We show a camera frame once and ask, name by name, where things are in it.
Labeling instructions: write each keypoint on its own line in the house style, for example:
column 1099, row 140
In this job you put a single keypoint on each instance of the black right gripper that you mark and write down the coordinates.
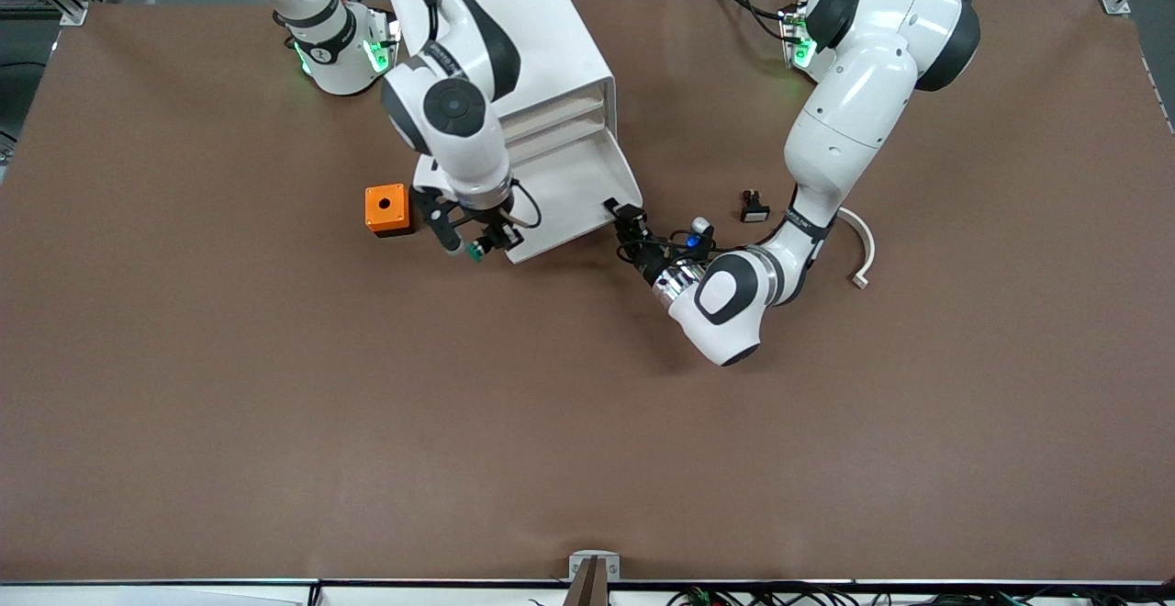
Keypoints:
column 488, row 224

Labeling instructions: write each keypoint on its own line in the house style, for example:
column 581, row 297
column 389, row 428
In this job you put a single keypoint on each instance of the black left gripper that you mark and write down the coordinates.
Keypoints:
column 648, row 263

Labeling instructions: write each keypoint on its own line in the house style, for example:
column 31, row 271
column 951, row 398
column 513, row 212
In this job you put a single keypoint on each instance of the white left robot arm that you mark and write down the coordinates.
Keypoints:
column 854, row 110

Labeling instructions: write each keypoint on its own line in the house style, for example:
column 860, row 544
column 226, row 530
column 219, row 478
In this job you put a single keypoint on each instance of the white curved plastic piece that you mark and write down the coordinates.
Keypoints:
column 867, row 252

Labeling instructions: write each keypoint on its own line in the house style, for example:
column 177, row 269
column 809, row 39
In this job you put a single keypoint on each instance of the small black switch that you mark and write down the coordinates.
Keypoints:
column 755, row 211

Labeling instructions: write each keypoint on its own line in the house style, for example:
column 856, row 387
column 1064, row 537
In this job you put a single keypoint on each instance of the orange button enclosure box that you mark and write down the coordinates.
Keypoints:
column 374, row 216

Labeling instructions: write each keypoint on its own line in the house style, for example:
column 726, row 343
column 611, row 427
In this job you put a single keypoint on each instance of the grey metal bracket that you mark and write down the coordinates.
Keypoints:
column 576, row 569

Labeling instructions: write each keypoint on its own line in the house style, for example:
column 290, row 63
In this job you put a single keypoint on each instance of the white table edge rail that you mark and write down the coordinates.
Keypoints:
column 184, row 595

